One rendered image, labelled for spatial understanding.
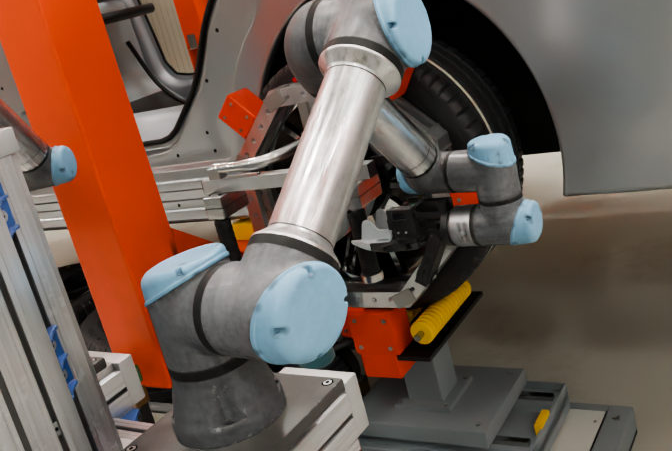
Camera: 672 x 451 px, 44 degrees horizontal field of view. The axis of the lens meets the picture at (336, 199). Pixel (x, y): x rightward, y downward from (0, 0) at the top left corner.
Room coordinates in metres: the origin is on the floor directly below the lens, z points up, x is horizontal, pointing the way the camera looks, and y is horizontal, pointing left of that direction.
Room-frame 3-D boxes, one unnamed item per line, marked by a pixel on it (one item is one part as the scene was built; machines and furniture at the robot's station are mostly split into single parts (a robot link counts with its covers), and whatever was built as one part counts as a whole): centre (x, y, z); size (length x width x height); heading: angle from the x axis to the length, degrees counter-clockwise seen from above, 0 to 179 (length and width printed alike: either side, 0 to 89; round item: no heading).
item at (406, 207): (1.44, -0.15, 0.86); 0.12 x 0.08 x 0.09; 55
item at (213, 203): (1.74, 0.23, 0.93); 0.09 x 0.05 x 0.05; 145
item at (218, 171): (1.77, 0.13, 1.03); 0.19 x 0.18 x 0.11; 145
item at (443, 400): (1.95, -0.12, 0.32); 0.40 x 0.30 x 0.28; 55
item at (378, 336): (1.84, -0.05, 0.48); 0.16 x 0.12 x 0.17; 145
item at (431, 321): (1.82, -0.18, 0.51); 0.29 x 0.06 x 0.06; 145
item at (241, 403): (0.99, 0.21, 0.87); 0.15 x 0.15 x 0.10
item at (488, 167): (1.36, -0.26, 0.95); 0.11 x 0.08 x 0.11; 50
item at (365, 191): (1.55, -0.05, 0.93); 0.09 x 0.05 x 0.05; 145
